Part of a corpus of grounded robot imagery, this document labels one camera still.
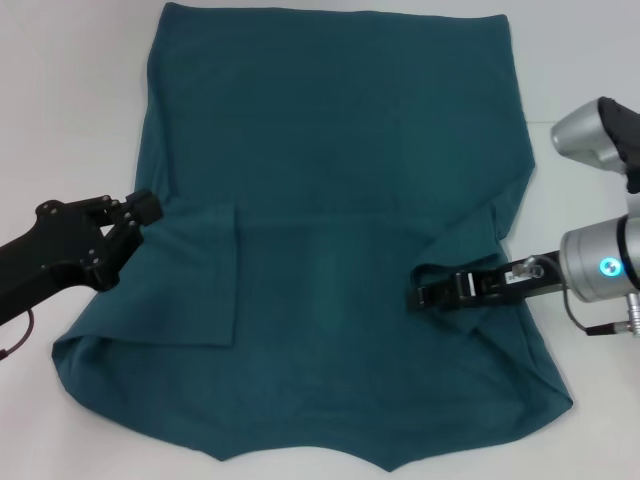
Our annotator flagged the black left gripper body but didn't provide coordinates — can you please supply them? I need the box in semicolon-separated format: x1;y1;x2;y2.
0;197;117;327

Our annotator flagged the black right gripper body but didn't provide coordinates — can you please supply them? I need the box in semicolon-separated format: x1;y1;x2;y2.
472;248;565;307

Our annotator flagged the blue shirt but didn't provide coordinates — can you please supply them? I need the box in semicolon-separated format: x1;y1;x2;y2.
51;2;574;459

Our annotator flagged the silver metal cable connector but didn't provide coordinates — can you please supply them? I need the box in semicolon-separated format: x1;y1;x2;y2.
508;256;545;280

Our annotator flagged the grey cable with metal plug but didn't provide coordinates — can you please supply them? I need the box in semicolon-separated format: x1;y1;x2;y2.
563;288;640;340

